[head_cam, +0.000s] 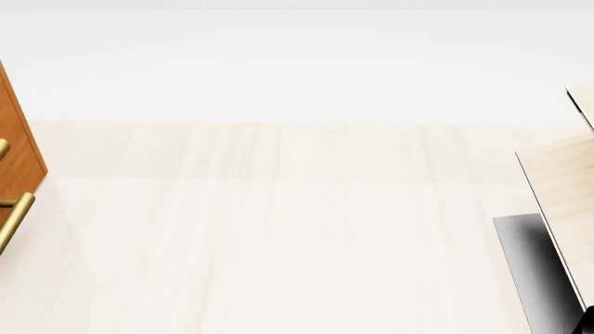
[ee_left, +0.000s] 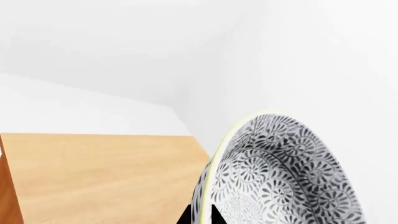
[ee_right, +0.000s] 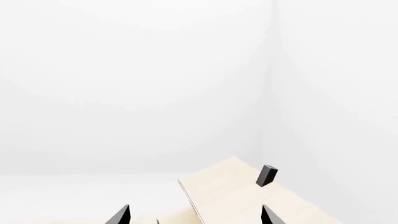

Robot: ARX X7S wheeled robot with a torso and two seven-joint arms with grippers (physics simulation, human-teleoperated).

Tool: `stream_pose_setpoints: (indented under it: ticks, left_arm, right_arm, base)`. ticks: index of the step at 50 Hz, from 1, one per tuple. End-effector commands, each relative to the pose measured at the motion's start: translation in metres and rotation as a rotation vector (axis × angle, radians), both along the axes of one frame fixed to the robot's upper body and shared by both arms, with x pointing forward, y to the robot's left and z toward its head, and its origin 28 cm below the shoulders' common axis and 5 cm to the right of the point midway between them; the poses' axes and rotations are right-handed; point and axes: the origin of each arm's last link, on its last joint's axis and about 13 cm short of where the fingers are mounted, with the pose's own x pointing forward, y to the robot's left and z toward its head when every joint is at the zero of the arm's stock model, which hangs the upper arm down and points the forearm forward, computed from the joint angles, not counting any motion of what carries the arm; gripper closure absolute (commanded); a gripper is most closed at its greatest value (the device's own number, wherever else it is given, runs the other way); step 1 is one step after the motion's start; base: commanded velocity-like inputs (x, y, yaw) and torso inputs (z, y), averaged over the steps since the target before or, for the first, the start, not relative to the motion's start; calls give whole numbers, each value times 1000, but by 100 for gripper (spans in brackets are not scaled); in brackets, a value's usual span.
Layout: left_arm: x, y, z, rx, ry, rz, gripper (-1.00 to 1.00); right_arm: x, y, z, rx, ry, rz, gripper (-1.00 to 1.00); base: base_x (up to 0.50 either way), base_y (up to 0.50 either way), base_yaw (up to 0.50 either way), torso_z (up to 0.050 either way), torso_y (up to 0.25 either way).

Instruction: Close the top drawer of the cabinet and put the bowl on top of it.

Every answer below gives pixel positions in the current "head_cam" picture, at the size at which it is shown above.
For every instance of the brown wooden cabinet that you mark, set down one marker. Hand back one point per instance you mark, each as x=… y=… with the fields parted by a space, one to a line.
x=16 y=146

